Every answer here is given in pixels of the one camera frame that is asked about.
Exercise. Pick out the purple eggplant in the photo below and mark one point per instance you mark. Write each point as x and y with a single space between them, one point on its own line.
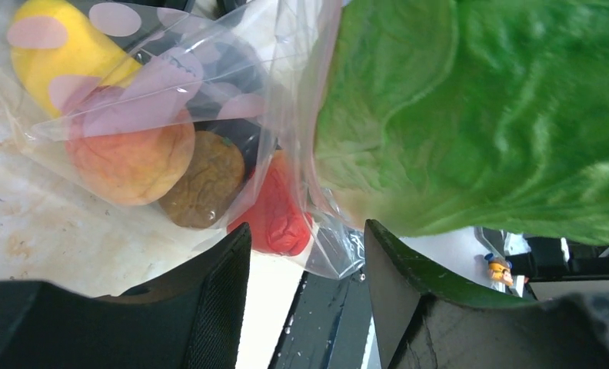
186 61

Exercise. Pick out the brown potato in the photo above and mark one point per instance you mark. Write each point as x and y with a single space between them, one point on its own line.
204 193

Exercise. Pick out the yellow mango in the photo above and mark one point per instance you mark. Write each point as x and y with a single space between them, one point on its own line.
61 52

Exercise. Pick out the clear zip top bag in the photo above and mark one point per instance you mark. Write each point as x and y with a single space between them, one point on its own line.
293 39

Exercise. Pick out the red pepper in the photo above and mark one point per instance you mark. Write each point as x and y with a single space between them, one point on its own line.
278 225

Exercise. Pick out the green lettuce leaf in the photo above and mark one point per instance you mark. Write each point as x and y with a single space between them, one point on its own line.
440 115

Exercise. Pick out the small yellow toy figure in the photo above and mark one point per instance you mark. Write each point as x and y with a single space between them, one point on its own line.
499 269

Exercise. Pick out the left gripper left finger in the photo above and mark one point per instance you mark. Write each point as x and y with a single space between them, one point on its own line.
187 316

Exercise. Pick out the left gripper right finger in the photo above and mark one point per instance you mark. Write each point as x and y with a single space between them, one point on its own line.
427 316

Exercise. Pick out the peach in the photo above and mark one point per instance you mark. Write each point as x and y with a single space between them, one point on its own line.
135 168

